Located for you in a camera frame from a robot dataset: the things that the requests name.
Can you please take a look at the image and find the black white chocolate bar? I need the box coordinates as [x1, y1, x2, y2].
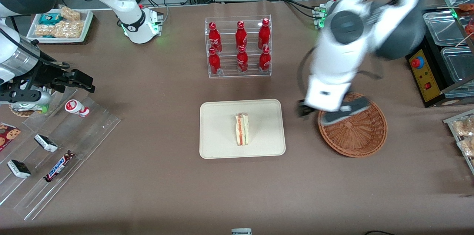
[34, 134, 59, 153]
[7, 160, 32, 179]

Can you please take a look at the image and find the white tray with snack bars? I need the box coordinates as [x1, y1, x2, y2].
[27, 9, 94, 44]

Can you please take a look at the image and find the brown woven wicker basket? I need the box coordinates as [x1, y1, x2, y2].
[318, 92, 388, 158]

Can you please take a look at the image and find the peanut brittle bar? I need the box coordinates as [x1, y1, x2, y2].
[59, 6, 81, 21]
[54, 20, 85, 39]
[35, 24, 56, 38]

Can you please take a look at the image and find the black yellow emergency stop box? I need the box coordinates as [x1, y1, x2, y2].
[405, 38, 448, 108]

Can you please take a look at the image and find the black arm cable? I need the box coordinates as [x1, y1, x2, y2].
[297, 47, 316, 99]

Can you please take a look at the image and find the green white cup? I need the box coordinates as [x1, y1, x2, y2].
[9, 102, 50, 118]

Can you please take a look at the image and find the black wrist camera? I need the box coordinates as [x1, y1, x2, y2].
[296, 99, 316, 118]

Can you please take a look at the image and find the clear acrylic bottle rack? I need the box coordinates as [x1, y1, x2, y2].
[204, 15, 273, 78]

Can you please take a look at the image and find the red cookie pack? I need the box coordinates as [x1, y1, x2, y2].
[0, 123, 21, 151]

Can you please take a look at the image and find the beige rectangular serving tray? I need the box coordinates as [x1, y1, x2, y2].
[199, 99, 286, 160]

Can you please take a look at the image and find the grey snack tray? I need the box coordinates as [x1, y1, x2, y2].
[443, 109, 474, 175]

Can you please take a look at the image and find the clear bag of puffed snacks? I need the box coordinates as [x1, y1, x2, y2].
[453, 117, 474, 136]
[458, 137, 474, 158]

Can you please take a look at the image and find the brown snickers bar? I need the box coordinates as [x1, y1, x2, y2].
[43, 150, 76, 183]

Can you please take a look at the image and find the teal snack packet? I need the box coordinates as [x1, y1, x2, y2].
[39, 13, 62, 25]

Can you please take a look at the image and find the wrapped triangle sandwich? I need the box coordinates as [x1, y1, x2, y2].
[235, 113, 250, 147]

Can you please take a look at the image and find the clear acrylic stepped display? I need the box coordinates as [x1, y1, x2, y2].
[0, 87, 121, 221]

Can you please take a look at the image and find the white red yogurt bottle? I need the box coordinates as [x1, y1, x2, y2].
[65, 99, 90, 118]

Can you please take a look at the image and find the red cola bottle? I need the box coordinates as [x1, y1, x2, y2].
[258, 18, 271, 49]
[208, 22, 223, 53]
[237, 46, 248, 73]
[208, 48, 221, 75]
[236, 21, 247, 48]
[259, 46, 271, 71]

